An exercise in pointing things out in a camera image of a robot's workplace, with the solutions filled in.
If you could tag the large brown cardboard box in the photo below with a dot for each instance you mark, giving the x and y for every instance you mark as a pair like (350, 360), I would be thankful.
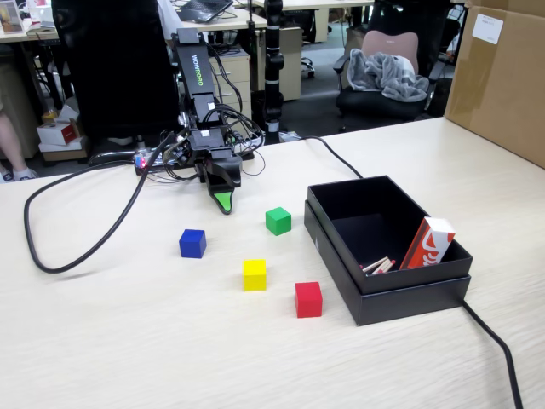
(502, 85)

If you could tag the black laptop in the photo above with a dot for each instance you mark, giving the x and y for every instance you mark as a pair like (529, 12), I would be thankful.
(204, 9)

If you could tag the beige side cabinet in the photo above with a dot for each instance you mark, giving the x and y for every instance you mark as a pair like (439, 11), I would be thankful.
(291, 59)

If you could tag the white office desk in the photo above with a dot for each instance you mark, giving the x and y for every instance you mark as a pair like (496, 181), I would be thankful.
(38, 33)

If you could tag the person bare leg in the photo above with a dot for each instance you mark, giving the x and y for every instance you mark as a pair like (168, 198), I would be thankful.
(10, 140)

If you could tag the black box lid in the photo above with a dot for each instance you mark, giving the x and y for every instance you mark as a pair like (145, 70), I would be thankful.
(404, 302)

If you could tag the red cube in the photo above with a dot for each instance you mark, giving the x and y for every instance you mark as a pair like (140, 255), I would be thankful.
(308, 300)

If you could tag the blue cube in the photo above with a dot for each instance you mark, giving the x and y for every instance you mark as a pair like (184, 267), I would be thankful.
(192, 244)

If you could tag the grey blanket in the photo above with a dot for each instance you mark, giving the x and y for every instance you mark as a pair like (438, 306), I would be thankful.
(383, 76)

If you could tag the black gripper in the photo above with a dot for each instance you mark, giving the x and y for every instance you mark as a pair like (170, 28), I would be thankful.
(208, 142)

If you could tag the black office chair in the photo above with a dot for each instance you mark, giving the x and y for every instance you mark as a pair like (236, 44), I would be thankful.
(115, 64)

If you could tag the green cube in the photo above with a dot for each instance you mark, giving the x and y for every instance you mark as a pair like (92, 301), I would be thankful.
(277, 221)

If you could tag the white sneaker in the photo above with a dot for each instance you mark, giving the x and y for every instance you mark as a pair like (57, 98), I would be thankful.
(19, 174)

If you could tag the beige drawer cabinet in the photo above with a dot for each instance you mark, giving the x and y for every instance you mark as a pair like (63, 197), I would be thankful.
(238, 85)

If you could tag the controller board with red LED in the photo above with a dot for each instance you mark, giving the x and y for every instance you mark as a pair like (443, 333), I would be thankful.
(145, 163)

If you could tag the yellow cube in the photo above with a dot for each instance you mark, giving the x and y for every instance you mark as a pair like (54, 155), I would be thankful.
(254, 276)

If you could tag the small framed picture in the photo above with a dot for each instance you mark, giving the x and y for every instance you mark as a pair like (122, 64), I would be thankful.
(10, 17)

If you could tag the white and red small box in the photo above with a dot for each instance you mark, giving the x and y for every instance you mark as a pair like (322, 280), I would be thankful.
(59, 134)

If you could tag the red and white matchbox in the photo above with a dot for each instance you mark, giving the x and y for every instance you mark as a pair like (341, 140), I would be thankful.
(428, 245)

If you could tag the black cardboard box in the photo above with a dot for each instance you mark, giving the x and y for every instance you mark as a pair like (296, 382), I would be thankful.
(370, 204)

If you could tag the wooden match red head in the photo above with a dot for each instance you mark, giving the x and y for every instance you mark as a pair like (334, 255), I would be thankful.
(374, 263)
(382, 267)

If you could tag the office chair pink backrest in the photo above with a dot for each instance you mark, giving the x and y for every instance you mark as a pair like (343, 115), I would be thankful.
(389, 44)

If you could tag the red white paper packet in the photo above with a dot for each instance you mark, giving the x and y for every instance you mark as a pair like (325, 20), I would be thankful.
(389, 264)

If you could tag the black jointed pole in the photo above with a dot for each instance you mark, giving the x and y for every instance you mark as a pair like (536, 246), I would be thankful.
(273, 64)

